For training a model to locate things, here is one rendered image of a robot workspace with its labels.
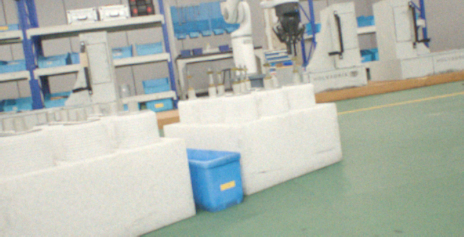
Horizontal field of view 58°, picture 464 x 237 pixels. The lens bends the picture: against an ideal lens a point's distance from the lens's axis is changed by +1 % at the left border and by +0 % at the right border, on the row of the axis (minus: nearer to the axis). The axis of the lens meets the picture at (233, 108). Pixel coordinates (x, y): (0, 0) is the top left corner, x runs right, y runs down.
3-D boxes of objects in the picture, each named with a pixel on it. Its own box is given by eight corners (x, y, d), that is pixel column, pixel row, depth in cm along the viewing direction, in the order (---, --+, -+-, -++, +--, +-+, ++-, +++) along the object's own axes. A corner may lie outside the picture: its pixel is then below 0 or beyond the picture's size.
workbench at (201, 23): (180, 103, 726) (163, -6, 713) (258, 92, 750) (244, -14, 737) (183, 105, 657) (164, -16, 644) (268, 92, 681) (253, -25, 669)
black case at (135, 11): (131, 23, 614) (130, 11, 613) (155, 20, 621) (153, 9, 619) (130, 18, 572) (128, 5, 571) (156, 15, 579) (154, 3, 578)
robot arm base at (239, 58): (235, 78, 191) (229, 41, 190) (254, 75, 193) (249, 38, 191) (239, 77, 182) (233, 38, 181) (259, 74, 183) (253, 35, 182)
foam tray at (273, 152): (171, 179, 136) (162, 126, 135) (259, 153, 160) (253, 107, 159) (247, 195, 105) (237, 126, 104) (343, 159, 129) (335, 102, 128)
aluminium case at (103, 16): (103, 25, 606) (101, 12, 605) (129, 23, 614) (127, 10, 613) (101, 21, 564) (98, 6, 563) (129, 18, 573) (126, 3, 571)
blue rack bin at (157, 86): (144, 95, 629) (142, 81, 628) (170, 90, 636) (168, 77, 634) (143, 95, 580) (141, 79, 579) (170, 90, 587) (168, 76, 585)
